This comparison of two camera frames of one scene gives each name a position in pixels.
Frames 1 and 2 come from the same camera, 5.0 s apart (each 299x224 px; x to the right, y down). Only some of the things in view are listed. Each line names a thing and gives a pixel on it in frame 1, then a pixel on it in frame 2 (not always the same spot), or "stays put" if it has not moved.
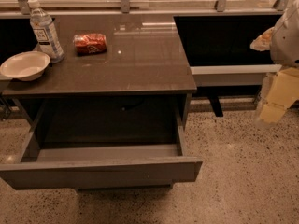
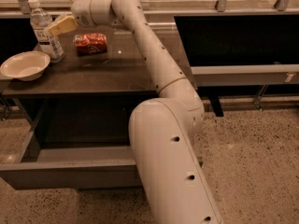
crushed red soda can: x=90 y=43 stays put
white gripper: x=286 y=44 → x=81 y=12
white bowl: x=24 y=66 stays put
